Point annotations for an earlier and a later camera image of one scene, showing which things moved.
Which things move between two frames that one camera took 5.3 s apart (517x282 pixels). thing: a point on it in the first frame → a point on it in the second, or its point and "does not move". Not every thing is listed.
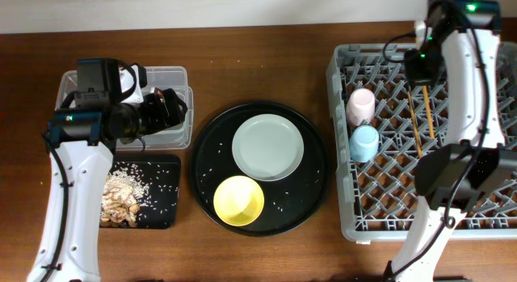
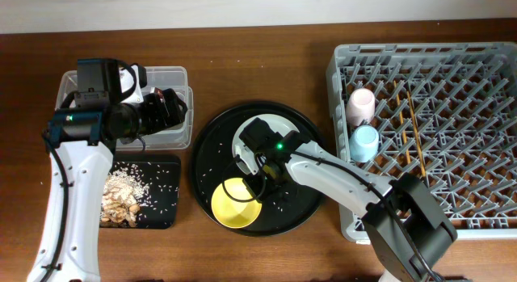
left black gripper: x=160 y=119 does not move
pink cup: x=360 y=106 does not move
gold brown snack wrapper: x=158 y=91 does not move
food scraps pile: x=123 y=195 does not move
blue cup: x=363 y=143 does not move
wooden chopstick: x=415 y=125 → x=401 y=119
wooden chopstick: x=428 y=113 → x=416 y=132
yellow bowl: x=238 y=200 does not move
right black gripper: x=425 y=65 → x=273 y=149
